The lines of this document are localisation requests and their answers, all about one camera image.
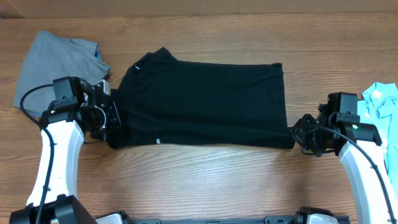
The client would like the black polo shirt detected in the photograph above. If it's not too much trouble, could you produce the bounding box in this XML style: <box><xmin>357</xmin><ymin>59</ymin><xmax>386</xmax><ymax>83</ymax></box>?
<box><xmin>108</xmin><ymin>48</ymin><xmax>295</xmax><ymax>149</ymax></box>

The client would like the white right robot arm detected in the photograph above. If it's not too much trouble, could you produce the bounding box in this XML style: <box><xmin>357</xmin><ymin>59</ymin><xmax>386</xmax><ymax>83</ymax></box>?
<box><xmin>290</xmin><ymin>92</ymin><xmax>397</xmax><ymax>223</ymax></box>

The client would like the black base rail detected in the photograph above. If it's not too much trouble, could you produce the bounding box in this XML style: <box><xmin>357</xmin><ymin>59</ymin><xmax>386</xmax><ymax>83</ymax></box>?
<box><xmin>130</xmin><ymin>215</ymin><xmax>295</xmax><ymax>224</ymax></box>

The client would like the grey folded shirt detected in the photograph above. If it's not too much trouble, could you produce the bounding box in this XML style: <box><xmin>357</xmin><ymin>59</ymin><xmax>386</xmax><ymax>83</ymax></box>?
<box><xmin>13</xmin><ymin>30</ymin><xmax>111</xmax><ymax>108</ymax></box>

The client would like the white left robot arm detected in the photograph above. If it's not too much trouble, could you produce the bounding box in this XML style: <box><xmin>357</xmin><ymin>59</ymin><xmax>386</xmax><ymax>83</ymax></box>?
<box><xmin>9</xmin><ymin>77</ymin><xmax>132</xmax><ymax>224</ymax></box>

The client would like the light blue shirt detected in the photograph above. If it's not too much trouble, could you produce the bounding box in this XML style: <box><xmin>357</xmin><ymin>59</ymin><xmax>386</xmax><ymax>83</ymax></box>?
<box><xmin>358</xmin><ymin>82</ymin><xmax>397</xmax><ymax>192</ymax></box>

